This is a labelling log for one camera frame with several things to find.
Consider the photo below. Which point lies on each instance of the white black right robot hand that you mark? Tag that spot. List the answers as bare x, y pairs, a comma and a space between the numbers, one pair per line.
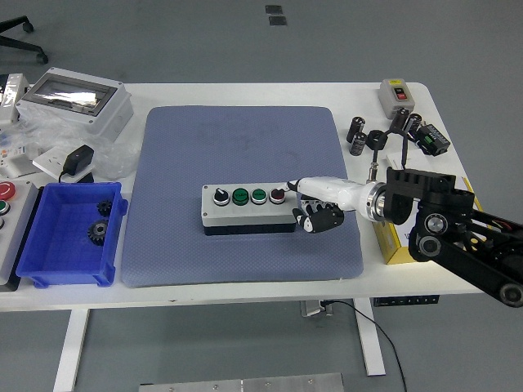
331, 192

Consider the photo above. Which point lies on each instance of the grey four-button control box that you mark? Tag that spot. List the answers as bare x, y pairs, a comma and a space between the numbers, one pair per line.
245, 214

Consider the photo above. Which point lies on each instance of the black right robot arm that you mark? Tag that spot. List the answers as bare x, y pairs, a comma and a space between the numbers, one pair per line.
445, 220

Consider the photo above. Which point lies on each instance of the black hex nut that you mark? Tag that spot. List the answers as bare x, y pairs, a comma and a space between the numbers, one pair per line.
374, 141

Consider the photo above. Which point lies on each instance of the yellow white cardboard box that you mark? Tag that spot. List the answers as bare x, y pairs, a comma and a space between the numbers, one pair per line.
392, 245

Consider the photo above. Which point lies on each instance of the black module with green terminal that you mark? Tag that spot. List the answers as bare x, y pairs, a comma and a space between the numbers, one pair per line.
435, 141

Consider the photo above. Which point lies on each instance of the black table control panel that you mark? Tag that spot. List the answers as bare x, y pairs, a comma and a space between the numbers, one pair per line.
404, 301

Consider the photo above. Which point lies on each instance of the blue-grey textured mat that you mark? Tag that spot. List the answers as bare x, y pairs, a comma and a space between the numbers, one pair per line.
204, 155

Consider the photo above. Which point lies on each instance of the white table leg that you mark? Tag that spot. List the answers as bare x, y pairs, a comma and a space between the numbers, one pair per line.
372, 347
71, 347

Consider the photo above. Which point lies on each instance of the dark floor socket plate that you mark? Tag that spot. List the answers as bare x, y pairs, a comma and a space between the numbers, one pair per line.
274, 9
277, 20

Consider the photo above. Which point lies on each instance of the grey metal plate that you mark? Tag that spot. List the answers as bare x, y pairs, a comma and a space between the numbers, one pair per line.
245, 384

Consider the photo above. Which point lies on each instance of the clear plastic bag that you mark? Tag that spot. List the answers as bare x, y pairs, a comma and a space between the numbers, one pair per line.
114, 159

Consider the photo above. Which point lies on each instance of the small black gear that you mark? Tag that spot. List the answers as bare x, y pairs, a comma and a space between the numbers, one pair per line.
105, 208

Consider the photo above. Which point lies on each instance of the large black gear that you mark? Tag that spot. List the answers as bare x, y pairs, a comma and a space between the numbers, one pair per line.
98, 232

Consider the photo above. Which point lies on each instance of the black power adapter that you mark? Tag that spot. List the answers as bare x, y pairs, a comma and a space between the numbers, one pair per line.
79, 159

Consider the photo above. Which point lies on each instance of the blue plastic bin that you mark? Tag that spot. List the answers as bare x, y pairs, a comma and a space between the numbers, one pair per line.
53, 253

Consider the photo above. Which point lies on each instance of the small white packaging boxes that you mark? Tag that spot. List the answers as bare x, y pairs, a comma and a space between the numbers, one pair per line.
16, 161

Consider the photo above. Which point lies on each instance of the grey emergency stop control station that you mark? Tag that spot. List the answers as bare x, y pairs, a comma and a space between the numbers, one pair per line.
16, 232

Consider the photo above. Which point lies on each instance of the white boxy device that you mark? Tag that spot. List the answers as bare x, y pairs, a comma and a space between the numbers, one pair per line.
12, 98

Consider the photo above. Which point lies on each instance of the black office chair base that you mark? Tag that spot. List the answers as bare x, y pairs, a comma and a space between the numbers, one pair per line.
20, 45

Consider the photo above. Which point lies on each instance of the white wall switch plate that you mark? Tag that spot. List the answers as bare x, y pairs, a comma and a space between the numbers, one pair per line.
421, 161

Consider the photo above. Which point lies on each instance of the grey push-button switch box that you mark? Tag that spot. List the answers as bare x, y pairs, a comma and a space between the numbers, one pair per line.
392, 98

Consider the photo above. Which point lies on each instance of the metal table bracket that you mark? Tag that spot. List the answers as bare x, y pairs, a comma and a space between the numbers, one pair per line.
312, 307

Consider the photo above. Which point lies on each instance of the grey enclosure with clear lid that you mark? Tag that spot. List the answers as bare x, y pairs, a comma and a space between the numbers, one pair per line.
94, 118

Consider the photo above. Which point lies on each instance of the white wall socket plate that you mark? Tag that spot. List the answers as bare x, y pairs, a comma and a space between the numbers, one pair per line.
47, 161

